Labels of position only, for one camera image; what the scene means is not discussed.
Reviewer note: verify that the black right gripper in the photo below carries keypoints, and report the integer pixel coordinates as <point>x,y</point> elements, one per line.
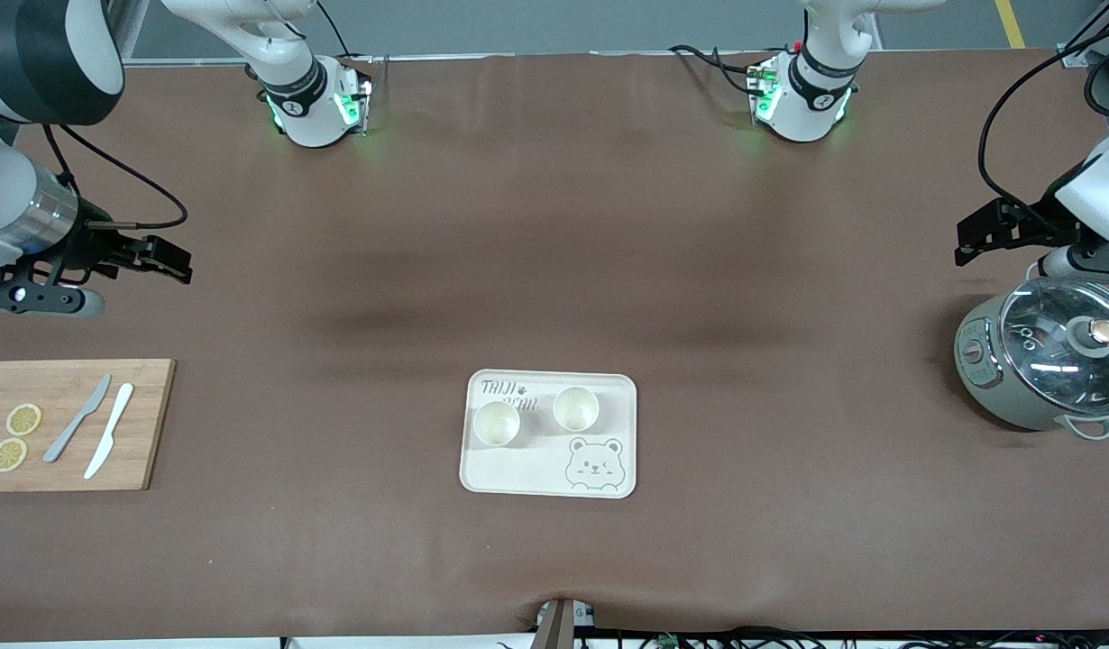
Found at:
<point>87,245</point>

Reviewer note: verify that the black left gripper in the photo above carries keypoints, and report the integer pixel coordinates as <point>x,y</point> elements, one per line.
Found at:
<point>1029,226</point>

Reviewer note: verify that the white IKEA cup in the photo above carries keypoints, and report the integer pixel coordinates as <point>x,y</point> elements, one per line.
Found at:
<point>576,407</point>
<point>496,424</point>

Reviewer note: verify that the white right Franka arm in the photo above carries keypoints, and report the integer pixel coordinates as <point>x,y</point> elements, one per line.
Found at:
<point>41,54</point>

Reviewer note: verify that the cream bear print tray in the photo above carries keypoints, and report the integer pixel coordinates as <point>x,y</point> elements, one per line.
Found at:
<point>536,469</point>

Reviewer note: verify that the glass pot lid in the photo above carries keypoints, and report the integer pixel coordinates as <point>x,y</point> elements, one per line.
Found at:
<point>1050,361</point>

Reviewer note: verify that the wooden cutting board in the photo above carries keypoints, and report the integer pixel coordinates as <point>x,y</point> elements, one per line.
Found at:
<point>149,424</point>

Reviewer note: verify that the white plastic knife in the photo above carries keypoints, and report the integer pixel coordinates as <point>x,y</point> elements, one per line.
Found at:
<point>111,433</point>

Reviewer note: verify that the grey plastic knife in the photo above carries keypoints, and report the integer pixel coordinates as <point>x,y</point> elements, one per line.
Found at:
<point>72,425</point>

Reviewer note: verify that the lemon slice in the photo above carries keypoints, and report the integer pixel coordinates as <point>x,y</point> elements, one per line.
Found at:
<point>23,419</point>
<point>8,455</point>

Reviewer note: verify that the aluminium frame profile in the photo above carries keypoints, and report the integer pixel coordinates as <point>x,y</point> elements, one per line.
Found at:
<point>131,31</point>
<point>1082,45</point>

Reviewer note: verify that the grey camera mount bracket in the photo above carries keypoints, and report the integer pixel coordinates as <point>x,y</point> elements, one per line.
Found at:
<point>559,624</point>

